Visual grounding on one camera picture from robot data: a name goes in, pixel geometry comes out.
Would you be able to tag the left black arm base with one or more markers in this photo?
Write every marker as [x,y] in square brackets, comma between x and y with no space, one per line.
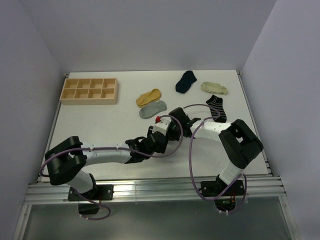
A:
[90,203]

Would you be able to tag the black striped sock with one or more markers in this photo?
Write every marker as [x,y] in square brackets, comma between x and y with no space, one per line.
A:
[216,109]

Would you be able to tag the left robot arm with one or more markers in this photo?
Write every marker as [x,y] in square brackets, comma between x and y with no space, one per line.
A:
[72,155]

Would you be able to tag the aluminium frame rail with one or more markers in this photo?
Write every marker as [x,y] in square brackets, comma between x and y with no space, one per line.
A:
[150,190]

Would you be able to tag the cream sock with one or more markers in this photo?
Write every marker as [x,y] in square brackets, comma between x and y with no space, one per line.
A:
[214,88]

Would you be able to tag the mustard yellow sock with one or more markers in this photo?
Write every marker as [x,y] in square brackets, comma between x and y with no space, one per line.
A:
[148,97]

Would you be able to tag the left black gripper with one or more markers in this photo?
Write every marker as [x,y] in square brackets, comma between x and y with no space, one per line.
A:
[162,149]

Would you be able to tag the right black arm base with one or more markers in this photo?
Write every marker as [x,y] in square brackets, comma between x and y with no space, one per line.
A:
[214,187]

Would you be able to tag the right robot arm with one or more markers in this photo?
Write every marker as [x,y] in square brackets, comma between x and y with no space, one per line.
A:
[239,142]

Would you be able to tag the navy blue sock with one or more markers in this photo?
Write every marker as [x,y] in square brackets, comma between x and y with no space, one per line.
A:
[185,82]

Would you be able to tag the light grey sock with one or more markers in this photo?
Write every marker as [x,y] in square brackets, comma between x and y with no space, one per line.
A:
[152,109]

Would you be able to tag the wooden compartment tray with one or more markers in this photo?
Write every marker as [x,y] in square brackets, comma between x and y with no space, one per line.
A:
[89,91]

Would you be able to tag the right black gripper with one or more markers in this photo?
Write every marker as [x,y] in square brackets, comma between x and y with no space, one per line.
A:
[172,136]

